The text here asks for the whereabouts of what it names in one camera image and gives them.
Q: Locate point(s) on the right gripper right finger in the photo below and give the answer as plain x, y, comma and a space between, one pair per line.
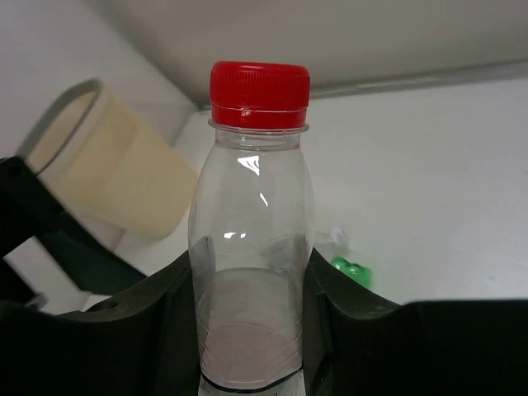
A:
356, 342

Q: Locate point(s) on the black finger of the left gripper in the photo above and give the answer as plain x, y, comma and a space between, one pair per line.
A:
29, 210

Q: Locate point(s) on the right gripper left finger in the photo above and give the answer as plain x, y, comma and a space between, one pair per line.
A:
142, 341

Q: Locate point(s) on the green soda bottle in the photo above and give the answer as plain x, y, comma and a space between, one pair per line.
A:
360, 274

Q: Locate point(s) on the red label red cap bottle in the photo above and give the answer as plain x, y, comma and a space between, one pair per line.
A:
251, 228

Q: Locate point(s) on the beige bin with grey rim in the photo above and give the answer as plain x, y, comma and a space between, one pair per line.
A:
103, 160

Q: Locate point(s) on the crushed clear water bottle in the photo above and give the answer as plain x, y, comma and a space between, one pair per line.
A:
336, 237

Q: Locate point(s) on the aluminium frame rail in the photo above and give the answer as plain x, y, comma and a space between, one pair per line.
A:
444, 78

